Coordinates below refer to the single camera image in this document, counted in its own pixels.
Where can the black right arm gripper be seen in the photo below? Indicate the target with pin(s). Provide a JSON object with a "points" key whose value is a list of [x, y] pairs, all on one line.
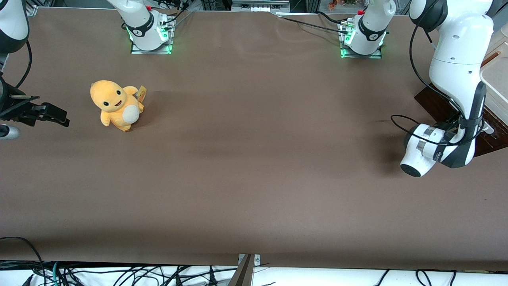
{"points": [[8, 106]]}

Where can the brown wooden drawer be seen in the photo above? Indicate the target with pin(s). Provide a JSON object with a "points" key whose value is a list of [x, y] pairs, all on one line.
{"points": [[501, 120]]}

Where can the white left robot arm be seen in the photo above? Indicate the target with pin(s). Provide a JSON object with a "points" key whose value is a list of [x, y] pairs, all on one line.
{"points": [[456, 51]]}

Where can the orange plush toy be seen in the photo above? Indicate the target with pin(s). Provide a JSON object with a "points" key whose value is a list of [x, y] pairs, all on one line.
{"points": [[115, 105]]}

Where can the yellow plush hang tag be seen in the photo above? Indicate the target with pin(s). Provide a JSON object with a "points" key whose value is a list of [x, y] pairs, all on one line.
{"points": [[141, 92]]}

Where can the grey equipment box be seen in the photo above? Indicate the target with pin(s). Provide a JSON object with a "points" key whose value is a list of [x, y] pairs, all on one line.
{"points": [[260, 4]]}

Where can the aluminium profile bar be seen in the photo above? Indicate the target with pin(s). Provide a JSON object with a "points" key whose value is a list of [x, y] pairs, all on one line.
{"points": [[243, 274]]}

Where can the small orange figure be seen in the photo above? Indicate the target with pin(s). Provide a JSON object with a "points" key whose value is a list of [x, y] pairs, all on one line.
{"points": [[332, 4]]}

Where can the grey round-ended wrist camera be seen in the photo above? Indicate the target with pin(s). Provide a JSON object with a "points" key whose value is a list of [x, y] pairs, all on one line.
{"points": [[8, 132]]}

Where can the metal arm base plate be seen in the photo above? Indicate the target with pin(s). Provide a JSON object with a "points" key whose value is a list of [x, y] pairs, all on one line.
{"points": [[344, 49], [168, 41]]}

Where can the small metal bracket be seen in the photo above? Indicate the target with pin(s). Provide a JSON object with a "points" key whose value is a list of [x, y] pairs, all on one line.
{"points": [[257, 259]]}

